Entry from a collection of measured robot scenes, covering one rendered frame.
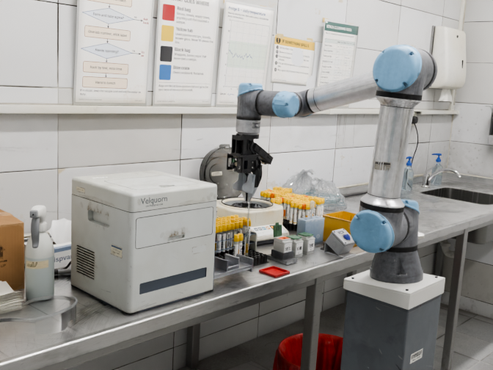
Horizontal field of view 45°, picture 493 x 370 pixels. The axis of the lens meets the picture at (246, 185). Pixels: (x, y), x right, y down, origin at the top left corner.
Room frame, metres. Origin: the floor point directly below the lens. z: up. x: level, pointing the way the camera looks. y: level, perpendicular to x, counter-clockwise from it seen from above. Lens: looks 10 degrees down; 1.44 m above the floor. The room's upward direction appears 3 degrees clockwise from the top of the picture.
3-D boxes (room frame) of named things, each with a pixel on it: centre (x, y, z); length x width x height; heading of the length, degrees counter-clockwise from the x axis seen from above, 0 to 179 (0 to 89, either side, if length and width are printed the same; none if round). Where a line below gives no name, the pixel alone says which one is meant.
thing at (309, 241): (1.99, -0.22, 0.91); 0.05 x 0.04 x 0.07; 47
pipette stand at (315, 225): (2.09, -0.24, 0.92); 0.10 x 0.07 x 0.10; 132
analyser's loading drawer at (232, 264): (1.63, 0.06, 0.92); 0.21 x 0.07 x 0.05; 137
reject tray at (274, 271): (1.75, -0.10, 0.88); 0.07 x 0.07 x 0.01; 47
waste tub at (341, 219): (2.17, -0.38, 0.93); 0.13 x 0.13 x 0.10; 46
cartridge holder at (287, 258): (1.88, -0.13, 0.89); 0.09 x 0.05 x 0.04; 45
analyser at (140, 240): (1.56, 0.26, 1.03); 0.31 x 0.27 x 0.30; 137
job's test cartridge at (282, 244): (1.88, -0.13, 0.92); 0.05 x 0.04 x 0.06; 45
